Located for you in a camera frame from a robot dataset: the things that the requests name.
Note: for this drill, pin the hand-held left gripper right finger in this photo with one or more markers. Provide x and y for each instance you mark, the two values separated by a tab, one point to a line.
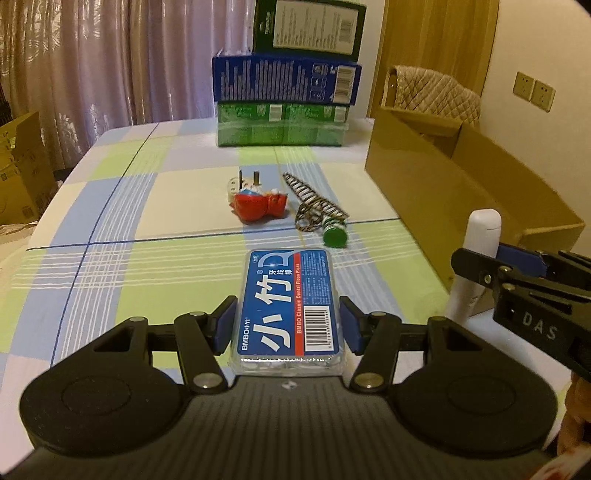
351	325

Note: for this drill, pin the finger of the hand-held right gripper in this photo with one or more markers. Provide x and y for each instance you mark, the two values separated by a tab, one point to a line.
480	272
521	261

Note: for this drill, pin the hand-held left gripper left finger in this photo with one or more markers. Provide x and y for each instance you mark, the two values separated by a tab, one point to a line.
226	323

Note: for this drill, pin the white oblong plastic device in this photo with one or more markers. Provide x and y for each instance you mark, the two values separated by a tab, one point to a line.
480	230

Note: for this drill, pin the plastic dental floss box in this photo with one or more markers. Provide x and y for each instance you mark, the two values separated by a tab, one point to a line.
286	314

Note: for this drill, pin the brown cardboard box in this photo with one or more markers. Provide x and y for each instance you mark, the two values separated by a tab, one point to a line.
429	184

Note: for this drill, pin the white plug adapter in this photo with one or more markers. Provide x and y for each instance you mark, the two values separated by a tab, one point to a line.
240	187

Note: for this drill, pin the person's right hand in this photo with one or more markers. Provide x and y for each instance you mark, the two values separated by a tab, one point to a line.
579	415

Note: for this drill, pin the green bottle cap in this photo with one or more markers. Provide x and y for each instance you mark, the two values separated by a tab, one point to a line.
334	236

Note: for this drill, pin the checked tablecloth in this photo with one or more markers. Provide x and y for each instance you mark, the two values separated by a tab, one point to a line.
161	258

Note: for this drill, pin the red toy figure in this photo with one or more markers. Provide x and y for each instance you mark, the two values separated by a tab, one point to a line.
258	205

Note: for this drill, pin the chair with quilted cover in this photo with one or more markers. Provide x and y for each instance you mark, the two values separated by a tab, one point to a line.
438	92

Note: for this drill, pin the bright green carton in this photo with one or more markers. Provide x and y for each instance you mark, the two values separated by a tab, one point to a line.
277	127

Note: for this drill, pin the wooden door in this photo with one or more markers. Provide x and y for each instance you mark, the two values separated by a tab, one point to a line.
438	32

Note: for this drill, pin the blue carton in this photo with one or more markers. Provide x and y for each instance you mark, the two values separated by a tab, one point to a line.
277	78

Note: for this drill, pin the brown carton on floor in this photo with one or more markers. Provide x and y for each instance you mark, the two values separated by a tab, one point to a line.
23	175

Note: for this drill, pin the pale patterned curtain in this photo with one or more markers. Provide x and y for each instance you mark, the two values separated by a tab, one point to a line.
115	60

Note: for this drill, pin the dark green carton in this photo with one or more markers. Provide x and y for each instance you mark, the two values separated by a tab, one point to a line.
309	25

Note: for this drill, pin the beige wall socket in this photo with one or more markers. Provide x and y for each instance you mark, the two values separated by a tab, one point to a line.
524	86
543	95

